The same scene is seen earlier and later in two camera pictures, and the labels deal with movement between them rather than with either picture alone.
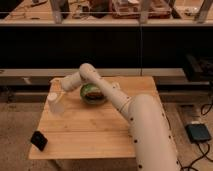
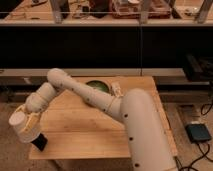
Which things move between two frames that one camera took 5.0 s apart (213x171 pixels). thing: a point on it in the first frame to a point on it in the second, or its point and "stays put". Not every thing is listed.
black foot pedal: [198, 132] stays put
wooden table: [92, 131] stays put
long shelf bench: [42, 40] stays put
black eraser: [39, 140] stays put
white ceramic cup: [54, 102] to [26, 126]
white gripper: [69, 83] to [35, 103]
